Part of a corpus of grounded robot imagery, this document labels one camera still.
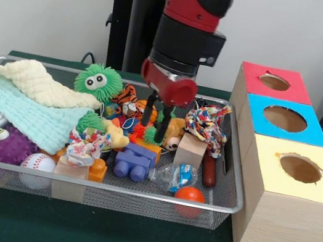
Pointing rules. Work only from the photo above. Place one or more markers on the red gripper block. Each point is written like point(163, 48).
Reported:
point(170, 88)

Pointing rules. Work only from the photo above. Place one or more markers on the brown plush toy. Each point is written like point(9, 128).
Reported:
point(175, 133)

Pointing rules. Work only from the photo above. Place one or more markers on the tiger striped toy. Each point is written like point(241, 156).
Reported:
point(127, 96)

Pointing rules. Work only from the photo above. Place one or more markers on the yellow duck plush toy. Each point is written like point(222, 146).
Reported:
point(116, 135)

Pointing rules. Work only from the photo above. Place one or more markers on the plain wooden cube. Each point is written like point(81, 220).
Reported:
point(190, 151)

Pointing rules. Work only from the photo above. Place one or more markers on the purple plastic building block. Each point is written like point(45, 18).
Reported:
point(135, 163)

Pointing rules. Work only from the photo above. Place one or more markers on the green spiky ball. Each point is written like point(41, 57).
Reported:
point(98, 81)

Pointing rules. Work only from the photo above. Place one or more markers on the cream knitted cloth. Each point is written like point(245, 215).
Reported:
point(37, 81)

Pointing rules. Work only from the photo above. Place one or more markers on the mint knitted cloth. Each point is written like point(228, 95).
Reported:
point(25, 111)

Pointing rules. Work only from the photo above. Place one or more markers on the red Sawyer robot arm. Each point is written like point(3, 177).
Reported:
point(192, 20)

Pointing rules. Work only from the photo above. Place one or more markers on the clear shallow mesh bin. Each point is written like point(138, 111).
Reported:
point(228, 170)

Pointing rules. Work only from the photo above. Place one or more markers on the wooden box with three holes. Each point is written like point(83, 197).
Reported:
point(281, 223)

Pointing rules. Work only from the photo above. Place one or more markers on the floral patterned fabric knot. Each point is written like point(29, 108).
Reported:
point(85, 146)

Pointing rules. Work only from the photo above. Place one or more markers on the red maraca rattle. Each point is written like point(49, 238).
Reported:
point(190, 195)

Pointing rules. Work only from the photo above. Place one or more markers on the dark green tablecloth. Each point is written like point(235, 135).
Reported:
point(128, 240)

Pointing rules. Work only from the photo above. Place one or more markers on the white baseball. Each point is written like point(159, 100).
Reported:
point(37, 163)

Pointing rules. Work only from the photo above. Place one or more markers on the purple monster toy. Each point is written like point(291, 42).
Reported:
point(10, 144)

